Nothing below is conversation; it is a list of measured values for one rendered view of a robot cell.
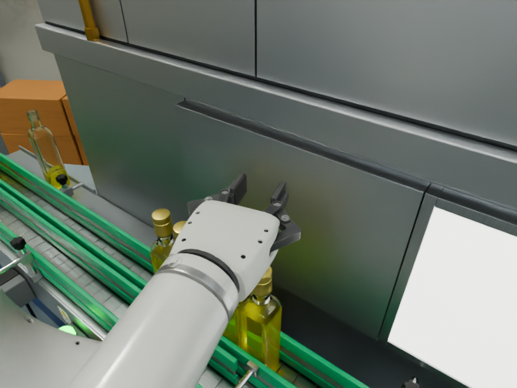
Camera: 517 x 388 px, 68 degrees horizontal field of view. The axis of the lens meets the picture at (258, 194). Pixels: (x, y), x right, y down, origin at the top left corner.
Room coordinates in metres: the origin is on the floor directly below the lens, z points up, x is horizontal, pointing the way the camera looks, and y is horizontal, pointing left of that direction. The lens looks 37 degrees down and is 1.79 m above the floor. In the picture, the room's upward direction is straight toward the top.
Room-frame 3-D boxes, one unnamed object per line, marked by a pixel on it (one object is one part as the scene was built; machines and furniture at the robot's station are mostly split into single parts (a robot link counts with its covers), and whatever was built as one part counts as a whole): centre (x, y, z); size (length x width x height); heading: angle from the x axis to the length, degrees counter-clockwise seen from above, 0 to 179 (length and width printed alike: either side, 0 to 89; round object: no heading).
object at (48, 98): (2.93, 1.37, 0.35); 1.22 x 0.85 x 0.71; 82
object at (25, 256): (0.62, 0.57, 1.11); 0.07 x 0.04 x 0.13; 143
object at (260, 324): (0.41, 0.00, 1.16); 0.06 x 0.06 x 0.21; 54
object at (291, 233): (0.32, -0.01, 1.49); 0.08 x 0.06 x 0.01; 94
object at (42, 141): (1.04, 0.66, 1.18); 0.06 x 0.06 x 0.26; 49
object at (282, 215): (0.37, -0.03, 1.49); 0.07 x 0.03 x 0.03; 159
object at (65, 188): (0.92, 0.55, 1.11); 0.07 x 0.04 x 0.13; 143
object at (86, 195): (0.96, 0.55, 1.01); 0.95 x 0.09 x 0.11; 53
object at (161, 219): (0.55, 0.18, 1.31); 0.04 x 0.04 x 0.04
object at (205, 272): (0.24, 0.06, 1.49); 0.09 x 0.03 x 0.08; 69
